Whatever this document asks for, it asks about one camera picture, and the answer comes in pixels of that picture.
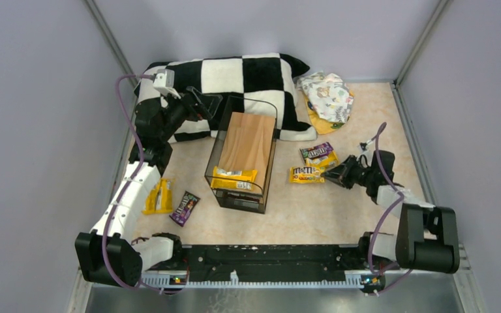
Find yellow peanut M&M bag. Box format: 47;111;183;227
288;166;325;184

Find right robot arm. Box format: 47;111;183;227
322;150;461;274

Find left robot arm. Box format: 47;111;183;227
74;87;222;288

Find yellow candy bag back side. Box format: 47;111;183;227
305;151;340;170

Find yellow candy bag on shelf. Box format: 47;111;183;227
210;166;258;190

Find yellow candy bag left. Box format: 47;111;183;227
142;178;173;215

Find purple M&M candy bag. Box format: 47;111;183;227
170;191;200;227

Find purple brown M&M bag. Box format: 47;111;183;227
299;142;333;162

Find yellow cloth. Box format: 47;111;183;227
303;87;354;135

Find black white checkered pillow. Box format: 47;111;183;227
144;53;317;143

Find patterned white cloth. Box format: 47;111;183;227
296;71;354;124

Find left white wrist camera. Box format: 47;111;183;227
153;68;179;97

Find black wire shelf wooden top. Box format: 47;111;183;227
204;95;279;214

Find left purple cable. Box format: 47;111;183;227
101;74;182;295

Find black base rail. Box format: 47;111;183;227
142;245;387;294

